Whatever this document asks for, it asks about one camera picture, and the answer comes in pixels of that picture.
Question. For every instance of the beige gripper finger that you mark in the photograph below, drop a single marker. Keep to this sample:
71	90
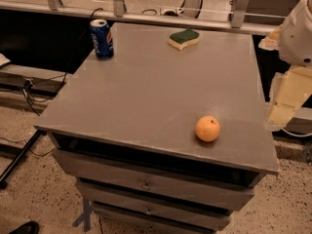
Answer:
288	92
271	42

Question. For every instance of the orange fruit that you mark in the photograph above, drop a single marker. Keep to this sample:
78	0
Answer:
207	129

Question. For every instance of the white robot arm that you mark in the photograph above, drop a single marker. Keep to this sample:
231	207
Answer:
295	46

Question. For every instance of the green and yellow sponge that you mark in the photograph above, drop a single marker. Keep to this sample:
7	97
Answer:
185	38

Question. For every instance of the middle grey drawer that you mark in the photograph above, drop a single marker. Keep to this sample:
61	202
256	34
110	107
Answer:
153	206

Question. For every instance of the grey drawer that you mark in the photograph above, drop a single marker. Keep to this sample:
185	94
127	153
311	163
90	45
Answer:
153	206
152	223
184	187

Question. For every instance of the bottom grey drawer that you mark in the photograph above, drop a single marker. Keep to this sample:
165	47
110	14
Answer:
152	223

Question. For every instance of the blue Pepsi can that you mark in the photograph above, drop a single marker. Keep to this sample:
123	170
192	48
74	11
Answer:
102	38

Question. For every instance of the grey drawer cabinet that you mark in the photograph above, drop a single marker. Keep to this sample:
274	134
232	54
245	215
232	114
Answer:
141	107

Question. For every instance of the top grey drawer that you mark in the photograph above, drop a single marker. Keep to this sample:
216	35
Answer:
184	187

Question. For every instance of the black shoe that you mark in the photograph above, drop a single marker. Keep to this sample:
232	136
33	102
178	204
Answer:
31	227

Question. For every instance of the black metal leg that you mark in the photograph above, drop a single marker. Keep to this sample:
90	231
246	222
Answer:
16	154

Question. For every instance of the metal window rail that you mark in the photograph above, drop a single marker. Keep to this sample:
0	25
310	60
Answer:
224	26

